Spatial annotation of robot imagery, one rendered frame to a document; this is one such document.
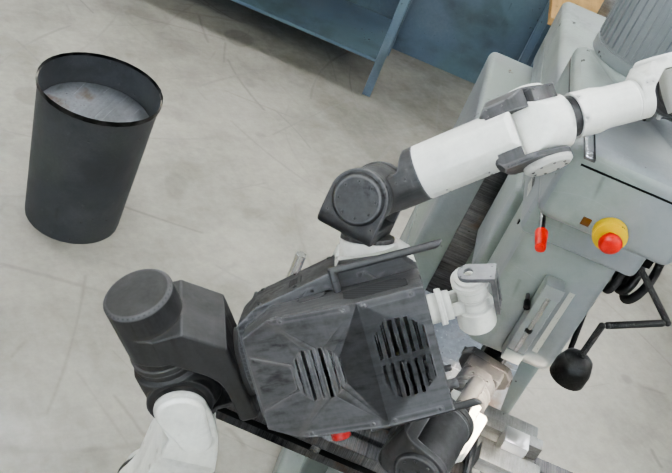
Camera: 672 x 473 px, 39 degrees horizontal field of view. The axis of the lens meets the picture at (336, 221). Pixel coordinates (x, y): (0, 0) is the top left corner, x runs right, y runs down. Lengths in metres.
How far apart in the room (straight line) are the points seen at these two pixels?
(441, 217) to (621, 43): 0.70
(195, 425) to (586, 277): 0.82
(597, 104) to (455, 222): 0.98
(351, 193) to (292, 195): 3.12
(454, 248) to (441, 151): 1.00
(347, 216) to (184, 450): 0.49
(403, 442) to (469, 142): 0.50
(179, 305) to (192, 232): 2.65
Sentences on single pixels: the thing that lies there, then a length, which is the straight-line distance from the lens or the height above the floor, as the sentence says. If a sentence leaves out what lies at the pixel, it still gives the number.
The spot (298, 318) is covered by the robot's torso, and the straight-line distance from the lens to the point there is 1.42.
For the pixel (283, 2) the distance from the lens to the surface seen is 5.86.
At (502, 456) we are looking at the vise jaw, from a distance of 2.31.
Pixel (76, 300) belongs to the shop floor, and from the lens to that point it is 3.70.
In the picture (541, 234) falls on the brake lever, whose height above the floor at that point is 1.71.
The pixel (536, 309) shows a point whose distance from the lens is 1.93.
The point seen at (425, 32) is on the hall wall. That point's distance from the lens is 6.32.
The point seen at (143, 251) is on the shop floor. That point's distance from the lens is 3.98.
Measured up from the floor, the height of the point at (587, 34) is 1.76.
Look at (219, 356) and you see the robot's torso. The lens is 1.51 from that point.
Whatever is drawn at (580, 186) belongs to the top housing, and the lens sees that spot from 1.67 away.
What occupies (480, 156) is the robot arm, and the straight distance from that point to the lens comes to 1.46.
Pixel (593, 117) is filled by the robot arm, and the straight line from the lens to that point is 1.50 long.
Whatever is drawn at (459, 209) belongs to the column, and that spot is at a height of 1.33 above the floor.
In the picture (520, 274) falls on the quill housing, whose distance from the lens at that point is 1.93.
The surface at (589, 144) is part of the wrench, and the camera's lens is 1.63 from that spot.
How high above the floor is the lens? 2.55
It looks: 34 degrees down
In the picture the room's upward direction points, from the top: 23 degrees clockwise
